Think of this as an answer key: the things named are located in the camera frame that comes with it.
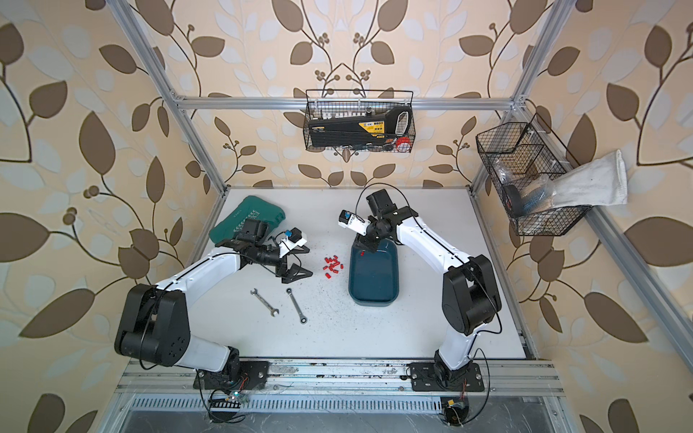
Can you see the black wire basket right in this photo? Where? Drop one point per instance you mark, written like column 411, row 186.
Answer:
column 519, row 153

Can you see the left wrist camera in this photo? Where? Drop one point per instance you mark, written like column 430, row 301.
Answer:
column 290, row 240

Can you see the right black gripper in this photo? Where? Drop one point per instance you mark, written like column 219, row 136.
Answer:
column 364, row 243

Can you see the red round tape measure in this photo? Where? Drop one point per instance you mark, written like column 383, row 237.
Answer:
column 403, row 144

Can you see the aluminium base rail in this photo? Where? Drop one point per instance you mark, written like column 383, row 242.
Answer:
column 496, row 378

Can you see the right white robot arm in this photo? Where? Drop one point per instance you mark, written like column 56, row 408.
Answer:
column 470, row 299

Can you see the silver combination wrench right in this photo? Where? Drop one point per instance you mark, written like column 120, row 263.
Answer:
column 303, row 319

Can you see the black yellow tool case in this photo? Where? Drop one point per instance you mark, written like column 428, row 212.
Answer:
column 373, row 130

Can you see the black tape roll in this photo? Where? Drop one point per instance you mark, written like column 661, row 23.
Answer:
column 513, row 200

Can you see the black wire basket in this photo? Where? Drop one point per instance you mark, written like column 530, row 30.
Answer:
column 331, row 100
column 519, row 153

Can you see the silver combination wrench left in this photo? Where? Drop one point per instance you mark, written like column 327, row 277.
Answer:
column 273, row 311

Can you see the silver combination wrench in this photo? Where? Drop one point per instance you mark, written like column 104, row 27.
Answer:
column 273, row 311
column 303, row 319

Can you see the black wire basket back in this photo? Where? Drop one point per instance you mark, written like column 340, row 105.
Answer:
column 331, row 100

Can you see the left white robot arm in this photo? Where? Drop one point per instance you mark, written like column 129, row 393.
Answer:
column 154, row 326

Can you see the dark teal storage box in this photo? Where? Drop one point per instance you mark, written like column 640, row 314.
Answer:
column 373, row 278

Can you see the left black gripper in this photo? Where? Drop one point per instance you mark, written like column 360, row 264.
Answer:
column 295, row 276

